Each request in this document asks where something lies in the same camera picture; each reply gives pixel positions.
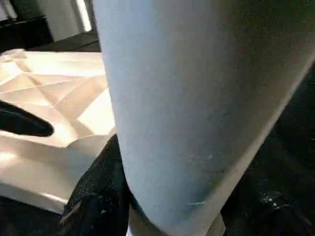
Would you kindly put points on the white plastic table top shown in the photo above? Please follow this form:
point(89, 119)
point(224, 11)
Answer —
point(49, 86)

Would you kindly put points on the white plastic table leg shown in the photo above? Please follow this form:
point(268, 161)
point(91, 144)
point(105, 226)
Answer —
point(184, 98)

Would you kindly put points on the white glass-door cabinet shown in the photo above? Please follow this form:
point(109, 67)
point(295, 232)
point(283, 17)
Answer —
point(71, 17)

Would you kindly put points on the black floor mat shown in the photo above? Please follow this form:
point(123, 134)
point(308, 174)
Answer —
point(295, 127)

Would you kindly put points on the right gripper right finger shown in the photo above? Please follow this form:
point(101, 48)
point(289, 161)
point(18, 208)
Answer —
point(275, 209)

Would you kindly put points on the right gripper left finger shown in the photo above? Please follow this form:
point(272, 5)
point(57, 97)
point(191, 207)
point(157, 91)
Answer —
point(98, 201)

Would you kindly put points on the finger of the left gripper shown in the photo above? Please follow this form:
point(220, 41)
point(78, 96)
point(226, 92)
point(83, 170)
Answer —
point(24, 123)

